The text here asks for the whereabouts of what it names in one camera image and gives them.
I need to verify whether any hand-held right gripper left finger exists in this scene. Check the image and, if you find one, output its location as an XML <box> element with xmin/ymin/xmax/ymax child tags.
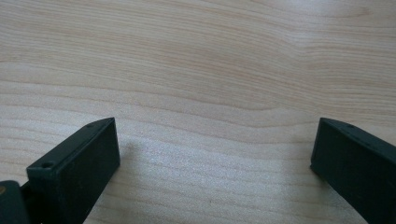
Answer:
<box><xmin>25</xmin><ymin>117</ymin><xmax>121</xmax><ymax>224</ymax></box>

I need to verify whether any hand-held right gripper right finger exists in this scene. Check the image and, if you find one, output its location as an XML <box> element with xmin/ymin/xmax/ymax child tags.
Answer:
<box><xmin>309</xmin><ymin>117</ymin><xmax>396</xmax><ymax>224</ymax></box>

